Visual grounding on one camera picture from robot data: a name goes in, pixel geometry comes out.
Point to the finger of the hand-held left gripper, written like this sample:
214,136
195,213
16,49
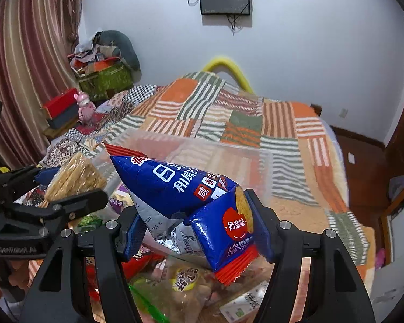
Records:
48,175
77,203

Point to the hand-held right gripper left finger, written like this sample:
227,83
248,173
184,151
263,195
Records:
134,239

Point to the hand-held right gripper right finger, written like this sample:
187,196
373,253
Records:
260,230

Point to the clear cracker packet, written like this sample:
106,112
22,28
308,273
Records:
74,178

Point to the small blue cracker packet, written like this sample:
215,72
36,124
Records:
218,242

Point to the large blue snack bag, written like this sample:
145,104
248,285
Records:
168,185

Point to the clear plastic container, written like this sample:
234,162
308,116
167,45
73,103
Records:
205,154

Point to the green vegetable snack packet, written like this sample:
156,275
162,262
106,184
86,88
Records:
89,222

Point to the red snack packet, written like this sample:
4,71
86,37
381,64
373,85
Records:
141,264

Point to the purple snack packet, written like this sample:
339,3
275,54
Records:
117,200

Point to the patterned quilt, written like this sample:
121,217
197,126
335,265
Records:
87,138

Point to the dark grey box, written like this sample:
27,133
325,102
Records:
62,117

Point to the tan snack packet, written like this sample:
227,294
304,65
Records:
185,279

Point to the green edged clear packet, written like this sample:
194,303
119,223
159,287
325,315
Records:
144,302

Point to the orange green patchwork blanket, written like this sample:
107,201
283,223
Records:
289,161

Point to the red box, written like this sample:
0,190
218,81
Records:
60,101

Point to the pink toy figure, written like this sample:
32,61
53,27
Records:
86,107

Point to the white label snack packet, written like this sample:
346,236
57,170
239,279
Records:
242,306

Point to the green cardboard box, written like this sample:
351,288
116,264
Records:
111,79

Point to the white socket plate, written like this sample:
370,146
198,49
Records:
351,158

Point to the striped curtain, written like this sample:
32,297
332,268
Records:
27,57

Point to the orange cardboard box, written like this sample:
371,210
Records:
102,65

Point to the pink cloth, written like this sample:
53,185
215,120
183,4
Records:
379,258

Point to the pile of clothes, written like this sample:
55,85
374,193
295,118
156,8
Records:
84,52

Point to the purple cloth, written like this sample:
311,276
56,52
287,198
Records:
402,186

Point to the yellow foam tube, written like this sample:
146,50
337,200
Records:
237,70

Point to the wooden bed post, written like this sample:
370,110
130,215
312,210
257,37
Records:
317,109

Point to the white wall socket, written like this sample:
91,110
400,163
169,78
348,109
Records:
342,112

